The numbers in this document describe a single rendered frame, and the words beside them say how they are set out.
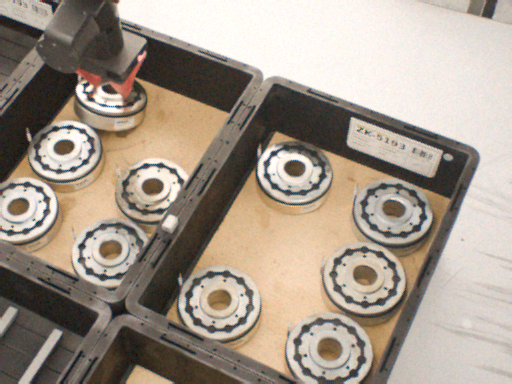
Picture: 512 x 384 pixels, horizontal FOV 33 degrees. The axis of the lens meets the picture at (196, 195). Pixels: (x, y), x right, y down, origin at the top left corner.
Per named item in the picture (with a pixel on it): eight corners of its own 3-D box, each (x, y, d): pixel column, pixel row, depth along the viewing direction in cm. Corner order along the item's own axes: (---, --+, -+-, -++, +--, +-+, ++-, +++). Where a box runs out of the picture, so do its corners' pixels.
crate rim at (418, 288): (268, 83, 119) (269, 71, 117) (480, 161, 111) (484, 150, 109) (120, 317, 100) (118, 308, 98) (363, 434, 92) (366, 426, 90)
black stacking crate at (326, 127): (266, 127, 127) (269, 75, 118) (462, 203, 119) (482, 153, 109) (130, 350, 108) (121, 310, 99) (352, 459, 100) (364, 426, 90)
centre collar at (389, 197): (384, 189, 114) (385, 186, 114) (418, 205, 113) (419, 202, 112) (367, 216, 112) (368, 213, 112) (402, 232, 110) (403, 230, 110)
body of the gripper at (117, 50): (124, 82, 114) (117, 45, 107) (59, 56, 117) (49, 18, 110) (149, 48, 117) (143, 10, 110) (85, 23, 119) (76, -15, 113)
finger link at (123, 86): (128, 118, 121) (120, 76, 113) (85, 100, 123) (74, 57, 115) (152, 84, 124) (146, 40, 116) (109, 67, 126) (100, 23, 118)
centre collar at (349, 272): (350, 255, 109) (351, 252, 108) (388, 266, 108) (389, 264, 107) (340, 287, 106) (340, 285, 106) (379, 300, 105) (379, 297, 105)
